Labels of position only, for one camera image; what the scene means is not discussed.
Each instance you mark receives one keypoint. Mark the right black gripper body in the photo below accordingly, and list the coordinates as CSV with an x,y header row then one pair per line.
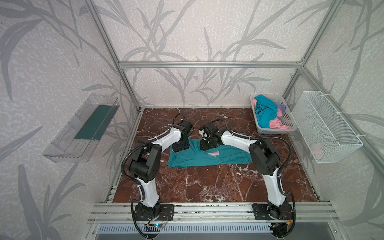
x,y
208,143

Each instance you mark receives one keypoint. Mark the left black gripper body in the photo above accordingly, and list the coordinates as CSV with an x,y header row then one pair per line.
x,y
182,144

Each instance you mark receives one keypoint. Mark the teal printed t-shirt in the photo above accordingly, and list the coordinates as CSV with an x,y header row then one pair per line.
x,y
195,157

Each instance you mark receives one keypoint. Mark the white plastic laundry basket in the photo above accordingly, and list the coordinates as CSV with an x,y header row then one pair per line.
x,y
287,118

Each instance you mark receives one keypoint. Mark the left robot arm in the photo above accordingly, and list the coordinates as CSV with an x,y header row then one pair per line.
x,y
146,156

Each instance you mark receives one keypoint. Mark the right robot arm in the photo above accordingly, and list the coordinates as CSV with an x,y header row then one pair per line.
x,y
264,156

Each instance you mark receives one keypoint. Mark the teal t-shirt in basket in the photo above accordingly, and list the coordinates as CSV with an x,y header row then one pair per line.
x,y
265,111

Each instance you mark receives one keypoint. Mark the pink t-shirt in basket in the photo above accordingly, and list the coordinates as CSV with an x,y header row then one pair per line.
x,y
276,123

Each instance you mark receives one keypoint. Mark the purple t-shirt in basket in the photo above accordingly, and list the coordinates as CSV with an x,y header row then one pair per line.
x,y
281,107

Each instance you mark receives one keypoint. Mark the green circuit board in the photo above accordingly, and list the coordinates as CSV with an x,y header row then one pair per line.
x,y
157,225

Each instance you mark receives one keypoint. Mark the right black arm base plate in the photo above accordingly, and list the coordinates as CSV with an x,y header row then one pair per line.
x,y
272,212

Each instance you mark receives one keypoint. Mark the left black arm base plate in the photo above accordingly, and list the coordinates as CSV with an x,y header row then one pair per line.
x,y
162,212

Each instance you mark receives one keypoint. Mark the aluminium frame crossbar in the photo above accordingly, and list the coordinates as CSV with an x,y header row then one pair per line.
x,y
237,65

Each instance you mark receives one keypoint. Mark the pink item in wire basket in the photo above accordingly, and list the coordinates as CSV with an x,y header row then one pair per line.
x,y
317,151

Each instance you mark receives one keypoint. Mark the clear plastic wall tray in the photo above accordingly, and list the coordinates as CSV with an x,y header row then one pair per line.
x,y
79,138

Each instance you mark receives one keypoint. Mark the white wire mesh basket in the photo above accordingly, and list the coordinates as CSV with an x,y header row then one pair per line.
x,y
320,122

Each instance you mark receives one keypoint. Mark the aluminium front rail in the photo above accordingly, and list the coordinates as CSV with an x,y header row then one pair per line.
x,y
213,213

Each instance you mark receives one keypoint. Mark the slotted white cable duct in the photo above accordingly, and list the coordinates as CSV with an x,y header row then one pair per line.
x,y
187,228

